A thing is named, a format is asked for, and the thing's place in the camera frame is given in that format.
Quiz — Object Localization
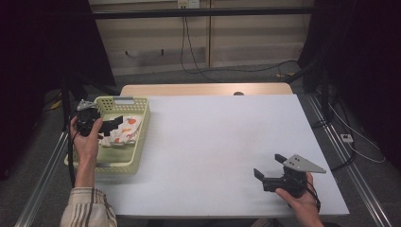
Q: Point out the yellow-green plastic basket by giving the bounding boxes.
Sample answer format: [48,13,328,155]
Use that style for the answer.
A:
[63,96,151,175]

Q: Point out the black floor cable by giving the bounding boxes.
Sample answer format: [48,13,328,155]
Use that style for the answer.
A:
[309,94,357,173]

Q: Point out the black horizontal bar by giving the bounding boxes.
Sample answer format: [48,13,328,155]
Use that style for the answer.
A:
[92,6,316,21]

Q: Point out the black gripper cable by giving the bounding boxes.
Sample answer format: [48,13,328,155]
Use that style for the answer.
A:
[305,180,323,213]
[63,115,80,189]

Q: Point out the person's right hand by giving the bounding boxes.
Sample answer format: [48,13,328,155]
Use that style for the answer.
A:
[274,171,320,219]

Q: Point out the striped beige sleeve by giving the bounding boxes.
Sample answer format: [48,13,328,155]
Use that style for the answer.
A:
[60,186,118,227]

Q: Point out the white wall outlet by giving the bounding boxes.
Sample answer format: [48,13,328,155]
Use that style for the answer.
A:
[177,0,201,9]

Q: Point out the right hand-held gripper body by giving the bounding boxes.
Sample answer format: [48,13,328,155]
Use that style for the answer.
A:
[262,153,327,200]

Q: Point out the person's left hand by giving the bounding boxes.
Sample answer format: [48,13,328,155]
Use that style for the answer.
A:
[69,115,105,163]

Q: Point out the white floor cable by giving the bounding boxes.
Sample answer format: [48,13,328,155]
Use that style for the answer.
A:
[326,103,387,165]

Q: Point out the white fruit print cloth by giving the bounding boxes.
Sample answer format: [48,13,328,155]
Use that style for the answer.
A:
[97,114,144,148]

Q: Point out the dark curtain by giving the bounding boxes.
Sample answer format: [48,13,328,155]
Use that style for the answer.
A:
[296,0,401,173]
[0,0,116,182]

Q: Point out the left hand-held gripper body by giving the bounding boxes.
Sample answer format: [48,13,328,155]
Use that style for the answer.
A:
[75,98,103,138]

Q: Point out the black cable from outlet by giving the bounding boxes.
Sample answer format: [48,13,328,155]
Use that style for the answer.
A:
[180,8,299,84]

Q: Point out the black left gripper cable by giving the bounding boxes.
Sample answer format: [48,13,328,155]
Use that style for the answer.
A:
[63,115,80,189]

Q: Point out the white table mat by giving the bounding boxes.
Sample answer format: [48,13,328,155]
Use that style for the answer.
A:
[94,94,351,218]

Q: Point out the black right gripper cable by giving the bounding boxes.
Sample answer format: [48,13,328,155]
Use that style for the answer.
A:
[305,180,323,213]

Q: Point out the metal floor rail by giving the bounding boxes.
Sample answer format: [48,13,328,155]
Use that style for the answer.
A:
[305,94,393,227]
[14,131,75,227]

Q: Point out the black stand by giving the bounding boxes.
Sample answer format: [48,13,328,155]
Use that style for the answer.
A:
[60,71,121,132]

